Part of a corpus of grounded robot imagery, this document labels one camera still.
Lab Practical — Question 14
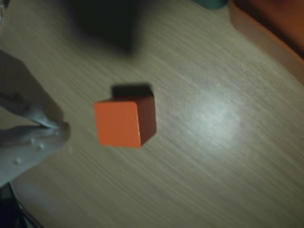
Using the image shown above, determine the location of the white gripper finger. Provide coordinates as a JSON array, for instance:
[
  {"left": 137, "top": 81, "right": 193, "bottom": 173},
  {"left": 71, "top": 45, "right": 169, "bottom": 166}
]
[
  {"left": 0, "top": 121, "right": 71, "bottom": 188},
  {"left": 0, "top": 49, "right": 65, "bottom": 128}
]

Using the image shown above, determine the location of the orange cube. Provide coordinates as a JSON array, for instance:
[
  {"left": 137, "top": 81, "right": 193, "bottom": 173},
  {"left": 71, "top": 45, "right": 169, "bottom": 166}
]
[{"left": 94, "top": 94, "right": 157, "bottom": 148}]

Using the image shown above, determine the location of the teal plastic box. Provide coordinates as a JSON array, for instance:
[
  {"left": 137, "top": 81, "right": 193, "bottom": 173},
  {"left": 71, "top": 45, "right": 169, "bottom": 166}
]
[{"left": 198, "top": 0, "right": 229, "bottom": 10}]

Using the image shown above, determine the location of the orange plastic box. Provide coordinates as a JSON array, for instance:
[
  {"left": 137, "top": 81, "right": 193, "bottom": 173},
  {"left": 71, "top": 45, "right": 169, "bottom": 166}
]
[{"left": 228, "top": 0, "right": 304, "bottom": 61}]

